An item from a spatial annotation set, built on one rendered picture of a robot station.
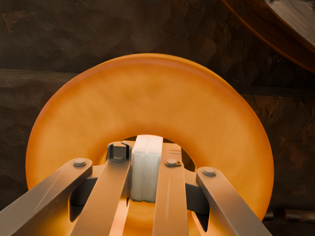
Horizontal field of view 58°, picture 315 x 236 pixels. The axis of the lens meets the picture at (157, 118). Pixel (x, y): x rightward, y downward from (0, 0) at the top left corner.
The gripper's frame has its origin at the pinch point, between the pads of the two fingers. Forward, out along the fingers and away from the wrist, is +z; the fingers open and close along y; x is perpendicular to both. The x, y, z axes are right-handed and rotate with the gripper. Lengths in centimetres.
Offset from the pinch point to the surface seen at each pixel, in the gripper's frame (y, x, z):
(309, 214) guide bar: 14.9, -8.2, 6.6
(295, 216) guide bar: 13.5, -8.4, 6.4
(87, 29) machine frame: -7.9, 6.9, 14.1
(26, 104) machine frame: -12.1, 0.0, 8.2
